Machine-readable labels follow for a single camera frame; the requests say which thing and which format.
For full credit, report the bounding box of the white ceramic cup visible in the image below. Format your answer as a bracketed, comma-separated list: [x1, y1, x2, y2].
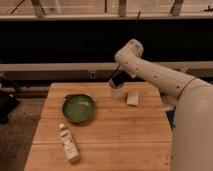
[109, 79, 126, 101]

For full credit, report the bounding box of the white wall outlet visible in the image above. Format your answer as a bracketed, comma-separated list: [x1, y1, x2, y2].
[90, 71, 96, 79]

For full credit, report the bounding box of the white plastic bottle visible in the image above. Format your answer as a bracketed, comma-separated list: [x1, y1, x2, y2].
[59, 124, 80, 163]

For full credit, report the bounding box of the black hanging cable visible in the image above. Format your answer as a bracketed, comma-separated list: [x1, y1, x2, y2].
[109, 10, 142, 79]

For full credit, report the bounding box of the black object at left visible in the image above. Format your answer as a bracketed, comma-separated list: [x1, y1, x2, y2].
[0, 72, 19, 124]

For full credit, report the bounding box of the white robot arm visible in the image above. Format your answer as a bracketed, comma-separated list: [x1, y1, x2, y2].
[114, 39, 213, 171]

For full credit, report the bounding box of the white rectangular block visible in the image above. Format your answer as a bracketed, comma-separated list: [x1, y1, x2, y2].
[127, 91, 139, 106]

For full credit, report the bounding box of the green bowl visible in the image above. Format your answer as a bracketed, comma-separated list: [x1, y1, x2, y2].
[62, 94, 95, 124]

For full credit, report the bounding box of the black eraser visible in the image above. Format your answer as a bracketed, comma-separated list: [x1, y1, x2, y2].
[111, 70, 131, 87]

